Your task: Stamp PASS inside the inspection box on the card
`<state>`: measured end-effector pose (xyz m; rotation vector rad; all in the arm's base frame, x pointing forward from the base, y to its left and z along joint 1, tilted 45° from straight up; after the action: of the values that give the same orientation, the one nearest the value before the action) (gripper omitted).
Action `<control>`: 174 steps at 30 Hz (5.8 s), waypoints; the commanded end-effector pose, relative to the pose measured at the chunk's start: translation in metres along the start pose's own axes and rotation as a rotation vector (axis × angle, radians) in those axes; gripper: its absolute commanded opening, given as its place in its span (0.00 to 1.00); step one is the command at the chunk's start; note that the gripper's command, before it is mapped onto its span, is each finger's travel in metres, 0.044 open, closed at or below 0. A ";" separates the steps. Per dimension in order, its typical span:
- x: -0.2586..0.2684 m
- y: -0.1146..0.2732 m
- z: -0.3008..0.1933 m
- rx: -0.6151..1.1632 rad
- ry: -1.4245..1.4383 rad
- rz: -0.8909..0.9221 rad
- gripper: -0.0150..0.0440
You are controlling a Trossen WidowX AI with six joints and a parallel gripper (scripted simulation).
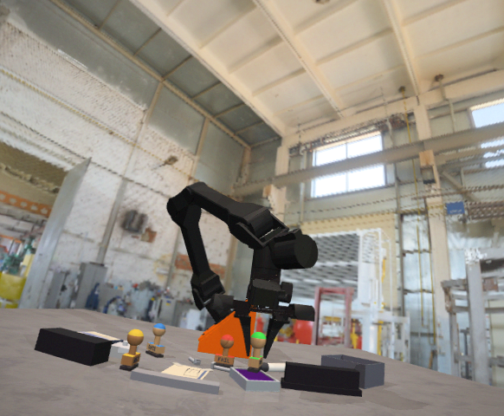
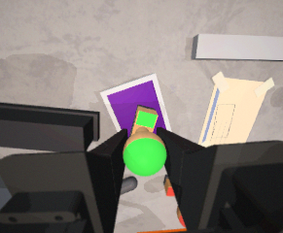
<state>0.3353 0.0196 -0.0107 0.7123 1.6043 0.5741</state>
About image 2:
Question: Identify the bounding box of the cream paper card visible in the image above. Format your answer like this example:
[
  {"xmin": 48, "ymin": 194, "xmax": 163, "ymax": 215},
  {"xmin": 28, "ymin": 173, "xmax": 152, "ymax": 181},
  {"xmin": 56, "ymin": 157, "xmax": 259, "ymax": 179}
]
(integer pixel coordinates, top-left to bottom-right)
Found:
[{"xmin": 198, "ymin": 71, "xmax": 274, "ymax": 147}]

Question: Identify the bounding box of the purple ink pad in white tray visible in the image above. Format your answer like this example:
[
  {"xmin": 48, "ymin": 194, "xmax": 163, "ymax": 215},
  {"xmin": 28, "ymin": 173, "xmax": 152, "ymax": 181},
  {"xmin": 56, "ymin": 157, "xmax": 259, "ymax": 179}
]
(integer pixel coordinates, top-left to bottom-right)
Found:
[{"xmin": 100, "ymin": 73, "xmax": 172, "ymax": 137}]

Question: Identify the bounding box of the rubber stamp with red knob handle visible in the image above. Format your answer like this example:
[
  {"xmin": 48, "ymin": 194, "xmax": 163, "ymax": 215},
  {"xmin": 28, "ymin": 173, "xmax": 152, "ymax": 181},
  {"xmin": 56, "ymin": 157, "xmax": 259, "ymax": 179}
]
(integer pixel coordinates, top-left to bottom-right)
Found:
[{"xmin": 163, "ymin": 174, "xmax": 186, "ymax": 227}]

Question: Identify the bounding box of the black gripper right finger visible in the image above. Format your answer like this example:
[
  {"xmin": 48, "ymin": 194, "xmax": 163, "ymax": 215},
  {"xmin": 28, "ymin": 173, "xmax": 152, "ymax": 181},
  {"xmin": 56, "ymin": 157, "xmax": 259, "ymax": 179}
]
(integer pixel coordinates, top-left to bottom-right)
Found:
[{"xmin": 157, "ymin": 127, "xmax": 283, "ymax": 230}]

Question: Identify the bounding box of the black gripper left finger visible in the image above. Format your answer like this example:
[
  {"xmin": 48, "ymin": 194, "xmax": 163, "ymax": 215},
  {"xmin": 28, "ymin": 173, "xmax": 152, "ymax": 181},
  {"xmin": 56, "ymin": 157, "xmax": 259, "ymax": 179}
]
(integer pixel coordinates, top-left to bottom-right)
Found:
[{"xmin": 0, "ymin": 129, "xmax": 128, "ymax": 233}]

